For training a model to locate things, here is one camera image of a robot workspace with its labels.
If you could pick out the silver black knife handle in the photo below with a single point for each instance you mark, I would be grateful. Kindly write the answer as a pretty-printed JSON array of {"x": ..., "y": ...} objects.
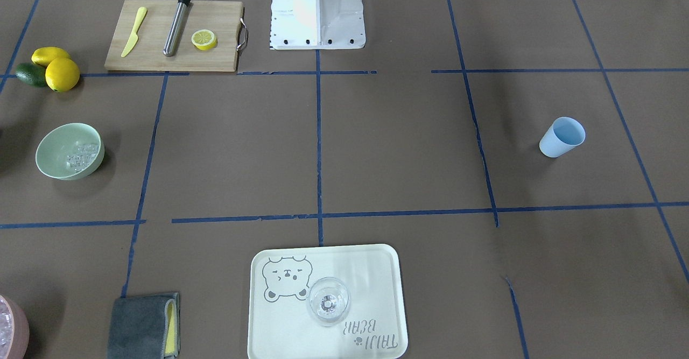
[{"x": 172, "y": 40}]

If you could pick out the yellow plastic knife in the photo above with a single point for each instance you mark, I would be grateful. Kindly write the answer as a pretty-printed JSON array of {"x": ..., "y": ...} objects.
[{"x": 133, "y": 37}]

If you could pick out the light blue plastic cup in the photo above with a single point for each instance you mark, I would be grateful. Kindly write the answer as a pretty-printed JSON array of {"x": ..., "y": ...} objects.
[{"x": 563, "y": 135}]

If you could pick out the green lime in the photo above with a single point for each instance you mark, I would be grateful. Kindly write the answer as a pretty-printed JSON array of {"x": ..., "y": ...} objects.
[{"x": 31, "y": 74}]

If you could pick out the clear ice cubes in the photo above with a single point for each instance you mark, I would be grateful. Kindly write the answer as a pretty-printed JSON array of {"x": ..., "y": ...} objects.
[{"x": 81, "y": 156}]

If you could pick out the yellow lemon lower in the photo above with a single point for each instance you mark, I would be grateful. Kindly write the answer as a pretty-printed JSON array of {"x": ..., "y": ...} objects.
[{"x": 45, "y": 55}]

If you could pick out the clear wine glass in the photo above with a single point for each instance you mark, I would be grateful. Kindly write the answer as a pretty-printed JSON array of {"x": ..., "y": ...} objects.
[{"x": 329, "y": 301}]

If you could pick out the grey folded cloth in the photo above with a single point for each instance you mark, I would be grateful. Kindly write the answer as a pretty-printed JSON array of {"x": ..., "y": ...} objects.
[{"x": 145, "y": 326}]

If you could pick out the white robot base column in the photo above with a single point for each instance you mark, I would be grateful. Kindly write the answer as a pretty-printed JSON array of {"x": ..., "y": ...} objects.
[{"x": 317, "y": 25}]

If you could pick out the cream bear tray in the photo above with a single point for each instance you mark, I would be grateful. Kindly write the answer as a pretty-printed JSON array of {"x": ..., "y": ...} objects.
[{"x": 280, "y": 326}]

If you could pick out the pink bowl of ice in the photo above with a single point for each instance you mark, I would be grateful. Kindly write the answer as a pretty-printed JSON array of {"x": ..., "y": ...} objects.
[{"x": 15, "y": 331}]

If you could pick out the lemon slice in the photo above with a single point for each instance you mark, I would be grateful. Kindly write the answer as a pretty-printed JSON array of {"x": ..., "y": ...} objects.
[{"x": 204, "y": 40}]

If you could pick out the green ceramic bowl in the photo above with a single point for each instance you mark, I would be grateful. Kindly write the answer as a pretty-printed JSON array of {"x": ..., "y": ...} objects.
[{"x": 51, "y": 152}]

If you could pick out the yellow lemon upper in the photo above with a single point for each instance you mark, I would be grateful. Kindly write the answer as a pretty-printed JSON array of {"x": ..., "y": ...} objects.
[{"x": 62, "y": 74}]

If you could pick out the yellow lemon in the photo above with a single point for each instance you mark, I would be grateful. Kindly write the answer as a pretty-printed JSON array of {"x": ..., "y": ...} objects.
[
  {"x": 62, "y": 74},
  {"x": 45, "y": 55}
]

